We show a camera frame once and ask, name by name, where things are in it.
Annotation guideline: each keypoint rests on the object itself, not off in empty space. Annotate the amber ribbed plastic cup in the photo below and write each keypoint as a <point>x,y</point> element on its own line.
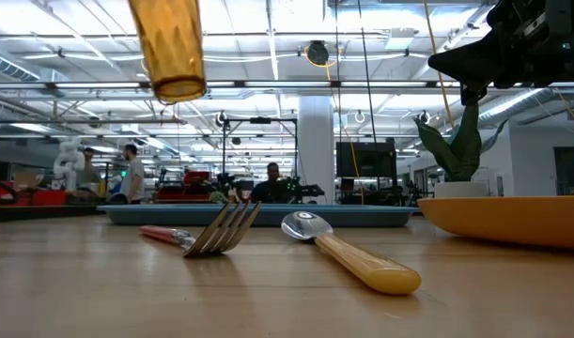
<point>171,47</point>

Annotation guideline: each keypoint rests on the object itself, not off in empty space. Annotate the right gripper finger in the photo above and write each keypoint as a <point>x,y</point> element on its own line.
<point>472,94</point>
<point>470,66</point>

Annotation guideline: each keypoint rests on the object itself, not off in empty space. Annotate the person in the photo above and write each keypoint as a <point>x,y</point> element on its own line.
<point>268,190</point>
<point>90,164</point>
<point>135,178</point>

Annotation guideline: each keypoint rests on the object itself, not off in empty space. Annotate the red storage bin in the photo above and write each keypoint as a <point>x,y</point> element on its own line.
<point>47,197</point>

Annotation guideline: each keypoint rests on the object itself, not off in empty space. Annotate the blue plastic tray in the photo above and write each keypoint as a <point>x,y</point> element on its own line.
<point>174,216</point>

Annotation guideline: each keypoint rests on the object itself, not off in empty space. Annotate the green artificial plant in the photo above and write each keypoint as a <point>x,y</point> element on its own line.
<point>465,155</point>

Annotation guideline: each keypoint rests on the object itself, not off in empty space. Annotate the white round plant pot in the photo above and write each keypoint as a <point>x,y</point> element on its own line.
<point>460,189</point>

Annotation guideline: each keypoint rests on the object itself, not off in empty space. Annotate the red tool chest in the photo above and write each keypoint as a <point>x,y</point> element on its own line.
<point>195,180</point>

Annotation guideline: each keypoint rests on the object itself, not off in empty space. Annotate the white building column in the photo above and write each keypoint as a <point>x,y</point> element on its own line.
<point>316,150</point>

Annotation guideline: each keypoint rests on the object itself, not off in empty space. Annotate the white humanoid robot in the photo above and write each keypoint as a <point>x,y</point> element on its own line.
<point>69,162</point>

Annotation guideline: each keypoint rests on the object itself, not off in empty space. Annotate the black monitor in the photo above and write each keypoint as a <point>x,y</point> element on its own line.
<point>366,159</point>

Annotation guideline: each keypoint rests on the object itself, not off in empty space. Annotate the orange round plate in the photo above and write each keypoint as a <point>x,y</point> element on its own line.
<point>502,220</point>

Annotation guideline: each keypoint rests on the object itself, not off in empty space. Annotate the black aluminium table frame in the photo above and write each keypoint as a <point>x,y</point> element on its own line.
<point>33,213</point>

